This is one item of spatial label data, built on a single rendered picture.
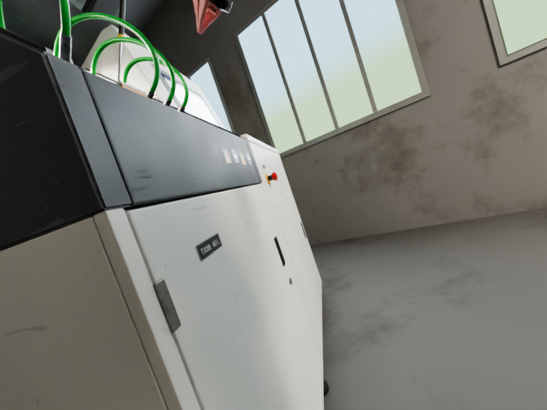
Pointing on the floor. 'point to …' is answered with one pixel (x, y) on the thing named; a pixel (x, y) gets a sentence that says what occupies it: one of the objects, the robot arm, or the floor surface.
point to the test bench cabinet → (90, 324)
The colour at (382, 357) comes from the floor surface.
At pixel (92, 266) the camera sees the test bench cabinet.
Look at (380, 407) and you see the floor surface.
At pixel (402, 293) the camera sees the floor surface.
